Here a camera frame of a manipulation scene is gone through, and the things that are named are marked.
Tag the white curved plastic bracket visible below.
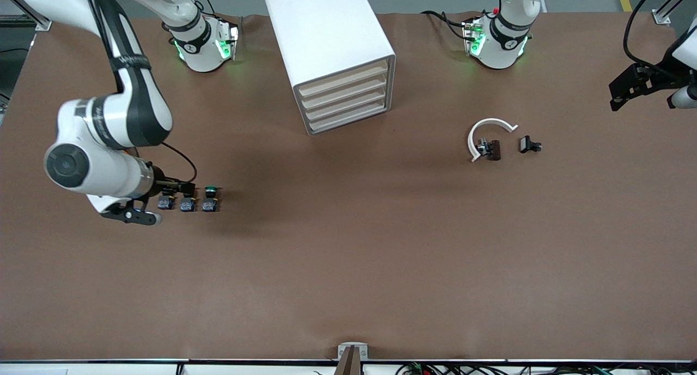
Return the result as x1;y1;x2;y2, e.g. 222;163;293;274
467;118;519;164

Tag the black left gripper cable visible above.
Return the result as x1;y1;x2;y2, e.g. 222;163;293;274
622;0;697;71

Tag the green push button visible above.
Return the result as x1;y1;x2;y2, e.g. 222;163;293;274
201;186;222;213

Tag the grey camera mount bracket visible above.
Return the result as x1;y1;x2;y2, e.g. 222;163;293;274
337;342;369;375

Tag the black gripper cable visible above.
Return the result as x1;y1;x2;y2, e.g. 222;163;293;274
160;142;198;185
622;0;697;71

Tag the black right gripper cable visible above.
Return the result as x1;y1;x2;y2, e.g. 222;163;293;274
160;142;198;185

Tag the black arm base cable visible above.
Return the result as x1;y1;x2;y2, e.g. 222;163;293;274
420;9;470;41

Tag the brown table mat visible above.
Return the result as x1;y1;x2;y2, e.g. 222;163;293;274
0;11;697;362

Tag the cream cabinet drawer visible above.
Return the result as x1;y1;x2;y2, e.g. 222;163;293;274
302;75;389;110
298;61;389;97
304;88;389;122
308;100;390;134

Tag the aluminium frame profile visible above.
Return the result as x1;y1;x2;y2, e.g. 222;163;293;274
652;0;697;27
0;0;53;32

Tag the bundle of black cables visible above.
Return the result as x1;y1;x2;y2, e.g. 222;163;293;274
396;362;697;375

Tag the white drawer cabinet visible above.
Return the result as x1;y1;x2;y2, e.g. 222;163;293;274
264;0;397;137

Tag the white table edge rail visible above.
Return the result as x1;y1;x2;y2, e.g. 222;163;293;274
0;358;697;375

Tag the brown contact block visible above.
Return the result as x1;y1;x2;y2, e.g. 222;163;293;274
477;138;502;162

